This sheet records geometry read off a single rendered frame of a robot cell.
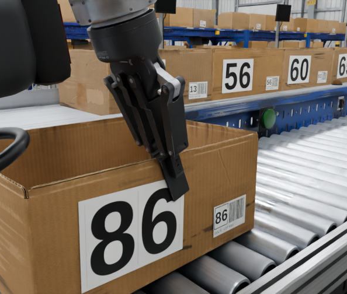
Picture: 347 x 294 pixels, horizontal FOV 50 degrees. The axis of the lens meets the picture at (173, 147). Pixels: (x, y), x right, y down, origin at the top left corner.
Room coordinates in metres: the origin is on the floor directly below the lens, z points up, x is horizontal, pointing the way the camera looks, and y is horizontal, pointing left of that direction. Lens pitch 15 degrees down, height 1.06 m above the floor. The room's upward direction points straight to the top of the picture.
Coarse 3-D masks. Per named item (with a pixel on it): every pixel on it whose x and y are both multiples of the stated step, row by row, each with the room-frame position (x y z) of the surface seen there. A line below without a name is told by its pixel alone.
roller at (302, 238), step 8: (256, 216) 0.65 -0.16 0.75; (264, 216) 0.65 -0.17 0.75; (272, 216) 0.65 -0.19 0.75; (256, 224) 0.64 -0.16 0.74; (264, 224) 0.63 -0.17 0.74; (272, 224) 0.62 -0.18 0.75; (280, 224) 0.62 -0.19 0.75; (288, 224) 0.61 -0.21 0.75; (272, 232) 0.61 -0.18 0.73; (280, 232) 0.60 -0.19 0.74; (288, 232) 0.60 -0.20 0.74; (296, 232) 0.59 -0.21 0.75; (304, 232) 0.59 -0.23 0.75; (312, 232) 0.58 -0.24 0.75; (288, 240) 0.59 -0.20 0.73; (296, 240) 0.58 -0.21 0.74; (304, 240) 0.57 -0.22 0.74; (312, 240) 0.58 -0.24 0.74
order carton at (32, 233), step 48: (0, 144) 0.59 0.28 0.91; (48, 144) 0.65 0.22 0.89; (96, 144) 0.72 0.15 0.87; (192, 144) 0.71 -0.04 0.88; (240, 144) 0.56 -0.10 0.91; (0, 192) 0.38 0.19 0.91; (48, 192) 0.35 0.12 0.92; (96, 192) 0.38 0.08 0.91; (192, 192) 0.49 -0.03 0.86; (240, 192) 0.56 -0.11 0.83; (0, 240) 0.39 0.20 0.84; (48, 240) 0.34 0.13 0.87; (192, 240) 0.49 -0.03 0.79; (0, 288) 0.41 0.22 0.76; (48, 288) 0.34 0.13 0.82; (96, 288) 0.38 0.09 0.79
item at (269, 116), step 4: (268, 112) 1.29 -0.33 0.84; (272, 112) 1.30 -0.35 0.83; (264, 116) 1.28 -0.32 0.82; (268, 116) 1.29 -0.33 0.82; (272, 116) 1.30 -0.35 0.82; (264, 120) 1.28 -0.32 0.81; (268, 120) 1.29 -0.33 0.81; (272, 120) 1.30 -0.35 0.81; (264, 124) 1.28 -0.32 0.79; (268, 124) 1.29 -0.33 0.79; (272, 124) 1.30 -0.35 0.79; (268, 128) 1.30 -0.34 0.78
